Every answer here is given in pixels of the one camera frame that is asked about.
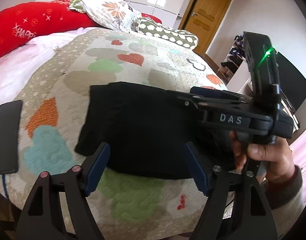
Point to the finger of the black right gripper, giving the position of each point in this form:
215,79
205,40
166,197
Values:
223,99
218,94

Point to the red long pillow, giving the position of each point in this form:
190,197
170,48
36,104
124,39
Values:
22,22

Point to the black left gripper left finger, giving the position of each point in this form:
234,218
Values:
56,207

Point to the wooden door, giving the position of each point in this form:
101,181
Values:
202,18

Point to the white pink bed sheet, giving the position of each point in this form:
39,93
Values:
17,66

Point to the black television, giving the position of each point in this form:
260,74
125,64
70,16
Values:
292,82

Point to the black smartphone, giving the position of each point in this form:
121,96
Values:
10,114

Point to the black pants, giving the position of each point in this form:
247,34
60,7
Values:
146,128

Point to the green white patterned bolster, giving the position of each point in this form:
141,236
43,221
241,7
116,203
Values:
149,27

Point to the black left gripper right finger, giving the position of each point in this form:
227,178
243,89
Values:
236,206

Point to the right hand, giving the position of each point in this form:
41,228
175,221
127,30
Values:
279,157

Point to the heart patterned quilt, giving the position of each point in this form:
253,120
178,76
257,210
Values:
55,104

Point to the shoe rack with clothes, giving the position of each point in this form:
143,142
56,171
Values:
234,59

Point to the floral white pillow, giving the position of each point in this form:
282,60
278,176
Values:
116,15

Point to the white shelf unit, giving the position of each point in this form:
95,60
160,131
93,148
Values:
241,83

